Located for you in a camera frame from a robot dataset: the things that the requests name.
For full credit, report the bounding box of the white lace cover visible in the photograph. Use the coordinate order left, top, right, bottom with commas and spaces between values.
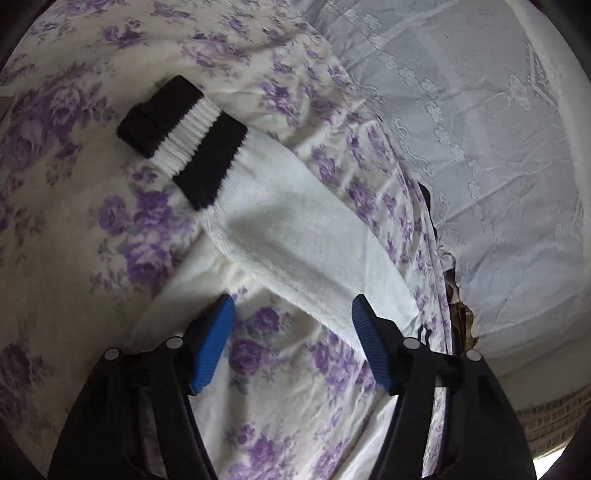
318, 0, 591, 370

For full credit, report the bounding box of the stack of folded blankets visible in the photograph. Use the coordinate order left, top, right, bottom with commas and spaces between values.
416, 180, 478, 356

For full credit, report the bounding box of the white sweater with black trim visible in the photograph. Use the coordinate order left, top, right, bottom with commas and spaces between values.
115, 76, 432, 365

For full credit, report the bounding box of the white quilt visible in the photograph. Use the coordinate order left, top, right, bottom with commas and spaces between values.
475, 318, 591, 402

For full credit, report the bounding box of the purple floral bedsheet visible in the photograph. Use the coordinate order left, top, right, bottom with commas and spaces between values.
0, 0, 455, 480

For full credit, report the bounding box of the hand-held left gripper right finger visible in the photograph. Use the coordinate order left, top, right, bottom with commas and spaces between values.
351, 294, 539, 480

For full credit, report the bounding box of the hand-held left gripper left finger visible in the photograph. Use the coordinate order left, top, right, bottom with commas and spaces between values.
48, 294, 237, 480

